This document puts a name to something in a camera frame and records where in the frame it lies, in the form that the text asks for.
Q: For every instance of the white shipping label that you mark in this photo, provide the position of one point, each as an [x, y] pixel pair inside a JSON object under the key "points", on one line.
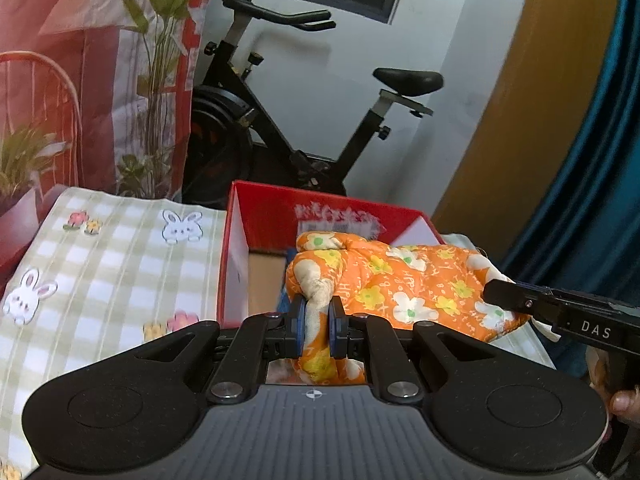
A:
{"points": [[345, 227]]}

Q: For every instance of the checked bunny print sheet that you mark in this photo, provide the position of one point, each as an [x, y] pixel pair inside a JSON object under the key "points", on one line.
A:
{"points": [[100, 260]]}

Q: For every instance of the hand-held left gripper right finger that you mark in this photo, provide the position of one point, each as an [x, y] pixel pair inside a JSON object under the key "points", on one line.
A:
{"points": [[338, 327]]}

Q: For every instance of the blue curtain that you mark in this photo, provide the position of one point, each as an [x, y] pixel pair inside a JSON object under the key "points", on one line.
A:
{"points": [[600, 185]]}

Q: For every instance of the orange floral padded cloth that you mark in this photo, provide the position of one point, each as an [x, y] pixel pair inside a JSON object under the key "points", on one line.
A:
{"points": [[400, 280]]}

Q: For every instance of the red strawberry print box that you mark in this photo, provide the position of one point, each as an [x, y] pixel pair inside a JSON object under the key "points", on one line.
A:
{"points": [[270, 210]]}

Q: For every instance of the black exercise bike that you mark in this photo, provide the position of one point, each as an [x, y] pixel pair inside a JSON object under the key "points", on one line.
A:
{"points": [[225, 110]]}

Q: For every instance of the wooden door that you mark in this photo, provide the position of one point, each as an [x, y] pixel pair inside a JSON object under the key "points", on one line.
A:
{"points": [[525, 110]]}

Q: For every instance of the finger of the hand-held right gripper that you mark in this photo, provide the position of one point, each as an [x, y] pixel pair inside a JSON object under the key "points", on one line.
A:
{"points": [[510, 297]]}

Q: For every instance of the red printed backdrop cloth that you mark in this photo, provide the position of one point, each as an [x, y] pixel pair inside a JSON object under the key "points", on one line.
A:
{"points": [[75, 35]]}

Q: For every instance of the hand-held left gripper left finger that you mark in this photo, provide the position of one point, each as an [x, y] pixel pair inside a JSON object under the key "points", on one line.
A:
{"points": [[299, 325]]}

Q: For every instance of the person's right hand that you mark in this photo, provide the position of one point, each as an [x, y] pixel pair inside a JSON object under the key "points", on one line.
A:
{"points": [[624, 404]]}

